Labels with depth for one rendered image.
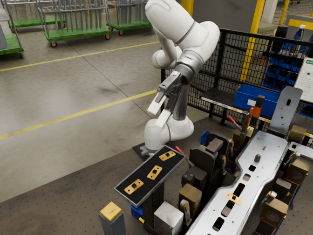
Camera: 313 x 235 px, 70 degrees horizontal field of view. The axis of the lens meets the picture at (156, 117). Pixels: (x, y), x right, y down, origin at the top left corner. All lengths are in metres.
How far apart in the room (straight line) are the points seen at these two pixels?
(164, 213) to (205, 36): 0.71
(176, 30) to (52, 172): 2.40
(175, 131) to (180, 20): 1.04
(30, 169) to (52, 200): 1.40
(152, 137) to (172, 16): 1.05
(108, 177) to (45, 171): 1.36
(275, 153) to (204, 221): 0.69
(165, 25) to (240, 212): 0.89
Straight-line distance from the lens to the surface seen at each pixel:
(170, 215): 1.01
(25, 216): 1.69
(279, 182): 1.43
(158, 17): 0.81
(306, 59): 1.87
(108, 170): 1.75
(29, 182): 2.91
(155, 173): 1.07
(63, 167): 2.91
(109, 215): 0.96
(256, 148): 1.58
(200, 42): 0.83
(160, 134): 1.68
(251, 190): 1.31
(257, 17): 3.13
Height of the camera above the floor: 1.96
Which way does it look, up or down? 34 degrees down
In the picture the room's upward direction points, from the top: straight up
